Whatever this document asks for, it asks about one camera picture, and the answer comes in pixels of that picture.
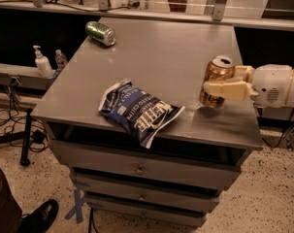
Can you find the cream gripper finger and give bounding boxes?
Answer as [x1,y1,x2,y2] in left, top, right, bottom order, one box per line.
[203,81,252,101]
[234,65,254,82]

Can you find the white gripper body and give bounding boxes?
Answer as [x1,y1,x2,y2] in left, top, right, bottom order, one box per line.
[250,64,293,108]

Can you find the orange soda can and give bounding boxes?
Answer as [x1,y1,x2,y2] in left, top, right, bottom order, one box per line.
[199,54,235,108]

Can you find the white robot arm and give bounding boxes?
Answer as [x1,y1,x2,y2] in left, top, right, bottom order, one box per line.
[203,64,294,108]

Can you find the blue potato chip bag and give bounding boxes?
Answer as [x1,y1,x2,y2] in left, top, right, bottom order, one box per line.
[98,80,184,149]

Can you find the green soda can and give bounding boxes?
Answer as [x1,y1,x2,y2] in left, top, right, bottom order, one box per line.
[85,21,115,47]

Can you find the small bottle on ledge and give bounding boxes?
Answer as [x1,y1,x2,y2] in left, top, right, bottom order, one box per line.
[144,0,149,10]

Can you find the clear plastic bottle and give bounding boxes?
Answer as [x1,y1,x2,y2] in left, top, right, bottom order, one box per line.
[55,50,68,70]

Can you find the white pump bottle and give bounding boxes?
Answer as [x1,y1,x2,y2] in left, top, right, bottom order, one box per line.
[33,45,52,78]

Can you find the blue tape cross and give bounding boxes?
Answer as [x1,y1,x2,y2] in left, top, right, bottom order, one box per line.
[64,188,85,224]

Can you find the black stand leg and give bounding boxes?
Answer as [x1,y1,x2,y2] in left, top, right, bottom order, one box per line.
[20,109,32,166]

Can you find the black leather shoe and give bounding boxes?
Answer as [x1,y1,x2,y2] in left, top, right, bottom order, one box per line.
[17,199,59,233]

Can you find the brown trouser leg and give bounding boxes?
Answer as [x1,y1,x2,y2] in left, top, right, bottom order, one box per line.
[0,168,21,233]

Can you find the black floor cables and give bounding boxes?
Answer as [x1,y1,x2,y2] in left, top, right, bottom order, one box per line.
[0,76,50,153]

